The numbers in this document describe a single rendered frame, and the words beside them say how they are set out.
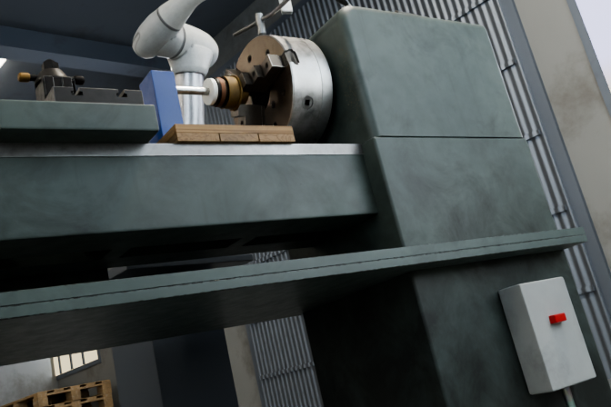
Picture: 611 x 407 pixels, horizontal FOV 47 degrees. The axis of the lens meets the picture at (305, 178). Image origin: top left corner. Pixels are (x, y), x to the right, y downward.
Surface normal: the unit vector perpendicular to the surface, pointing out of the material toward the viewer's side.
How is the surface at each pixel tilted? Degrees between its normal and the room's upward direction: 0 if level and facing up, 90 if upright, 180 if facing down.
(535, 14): 90
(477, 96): 90
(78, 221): 90
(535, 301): 90
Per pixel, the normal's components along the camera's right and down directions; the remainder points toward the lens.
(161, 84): 0.54, -0.36
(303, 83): 0.58, -0.09
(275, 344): -0.73, -0.02
